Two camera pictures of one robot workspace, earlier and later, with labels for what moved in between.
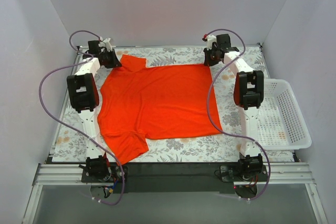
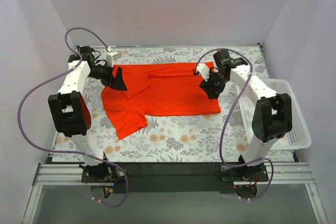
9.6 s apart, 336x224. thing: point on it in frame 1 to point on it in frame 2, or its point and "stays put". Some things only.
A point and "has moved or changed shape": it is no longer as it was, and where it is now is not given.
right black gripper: x=210 y=57 to x=211 y=87
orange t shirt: x=137 y=103 has moved or changed shape
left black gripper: x=112 y=60 to x=114 y=76
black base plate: x=177 y=177 stays put
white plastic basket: x=280 y=125 stays put
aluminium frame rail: x=277 y=174 stays put
